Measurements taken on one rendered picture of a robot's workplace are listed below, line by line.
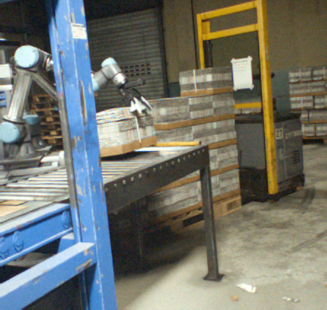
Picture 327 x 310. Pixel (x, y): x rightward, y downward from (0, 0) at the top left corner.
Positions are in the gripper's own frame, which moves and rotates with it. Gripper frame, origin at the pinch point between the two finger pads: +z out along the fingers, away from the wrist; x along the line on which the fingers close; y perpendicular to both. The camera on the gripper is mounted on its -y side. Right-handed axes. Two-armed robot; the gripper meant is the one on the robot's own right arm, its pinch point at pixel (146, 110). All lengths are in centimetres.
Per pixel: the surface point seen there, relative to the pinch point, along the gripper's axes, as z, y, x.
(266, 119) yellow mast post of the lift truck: 27, 10, -204
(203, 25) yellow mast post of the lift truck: -89, 11, -233
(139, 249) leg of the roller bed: 57, 76, -26
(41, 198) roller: 24, 6, 94
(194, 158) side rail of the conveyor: 34.9, -0.6, -11.5
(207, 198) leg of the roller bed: 56, 15, -27
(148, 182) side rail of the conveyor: 36, 0, 41
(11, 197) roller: 16, 18, 95
